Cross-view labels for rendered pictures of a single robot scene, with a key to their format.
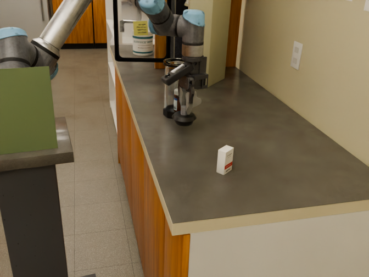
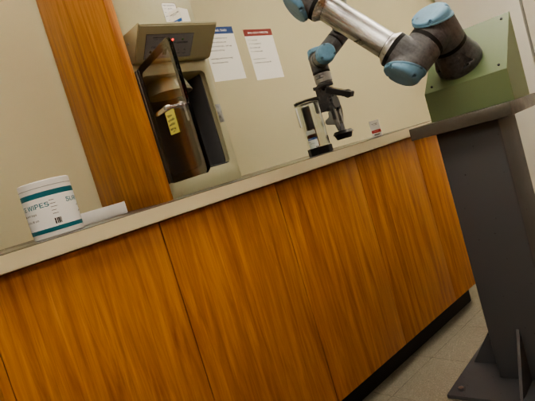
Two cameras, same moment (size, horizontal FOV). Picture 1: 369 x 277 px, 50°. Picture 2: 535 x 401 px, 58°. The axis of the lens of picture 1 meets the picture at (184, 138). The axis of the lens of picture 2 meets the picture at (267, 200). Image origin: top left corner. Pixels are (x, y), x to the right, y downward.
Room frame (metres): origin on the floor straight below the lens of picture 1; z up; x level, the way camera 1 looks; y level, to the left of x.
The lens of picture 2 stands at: (2.64, 1.71, 0.97)
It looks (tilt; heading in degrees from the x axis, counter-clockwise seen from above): 4 degrees down; 244
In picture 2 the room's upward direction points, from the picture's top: 16 degrees counter-clockwise
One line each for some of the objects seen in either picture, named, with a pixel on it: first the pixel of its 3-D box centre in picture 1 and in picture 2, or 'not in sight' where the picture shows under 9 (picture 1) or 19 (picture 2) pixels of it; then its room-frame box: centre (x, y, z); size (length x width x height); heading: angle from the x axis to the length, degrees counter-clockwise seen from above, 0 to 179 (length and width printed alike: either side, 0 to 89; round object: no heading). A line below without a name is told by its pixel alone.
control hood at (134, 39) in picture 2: not in sight; (175, 42); (2.03, 0.10, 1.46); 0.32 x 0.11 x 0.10; 15
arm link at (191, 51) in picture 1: (191, 50); (322, 79); (1.39, -0.01, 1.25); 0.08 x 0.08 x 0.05
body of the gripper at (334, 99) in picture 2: (193, 72); (326, 97); (1.39, -0.02, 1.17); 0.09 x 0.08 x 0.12; 120
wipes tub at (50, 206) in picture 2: not in sight; (51, 208); (2.58, 0.30, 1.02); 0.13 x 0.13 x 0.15
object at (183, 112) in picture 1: (184, 114); (342, 130); (1.37, 0.00, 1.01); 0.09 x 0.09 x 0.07
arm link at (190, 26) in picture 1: (192, 27); (318, 60); (1.39, -0.01, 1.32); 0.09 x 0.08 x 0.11; 70
